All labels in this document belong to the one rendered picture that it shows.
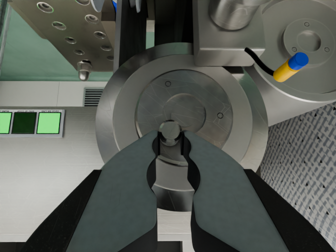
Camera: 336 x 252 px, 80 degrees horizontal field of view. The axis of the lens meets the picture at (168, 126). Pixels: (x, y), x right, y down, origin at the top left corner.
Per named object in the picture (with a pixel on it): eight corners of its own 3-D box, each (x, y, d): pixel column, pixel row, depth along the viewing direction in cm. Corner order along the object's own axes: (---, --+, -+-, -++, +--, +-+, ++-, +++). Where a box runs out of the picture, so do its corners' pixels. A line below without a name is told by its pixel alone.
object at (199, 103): (251, 99, 16) (201, 185, 14) (241, 107, 17) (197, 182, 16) (169, 51, 16) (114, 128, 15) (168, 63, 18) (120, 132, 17)
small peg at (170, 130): (175, 146, 12) (154, 135, 12) (173, 149, 15) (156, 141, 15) (186, 125, 12) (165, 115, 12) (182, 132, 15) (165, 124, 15)
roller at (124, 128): (278, 102, 17) (203, 223, 15) (210, 140, 42) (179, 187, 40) (166, 30, 18) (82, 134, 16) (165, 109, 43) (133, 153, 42)
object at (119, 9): (126, -83, 22) (118, 73, 19) (145, 43, 45) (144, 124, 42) (121, -83, 22) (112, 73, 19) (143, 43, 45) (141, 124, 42)
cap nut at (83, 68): (89, 61, 51) (87, 78, 50) (94, 68, 55) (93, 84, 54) (74, 61, 51) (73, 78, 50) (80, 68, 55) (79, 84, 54)
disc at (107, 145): (299, 100, 18) (207, 253, 15) (296, 102, 18) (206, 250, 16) (162, 13, 19) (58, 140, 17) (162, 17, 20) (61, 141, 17)
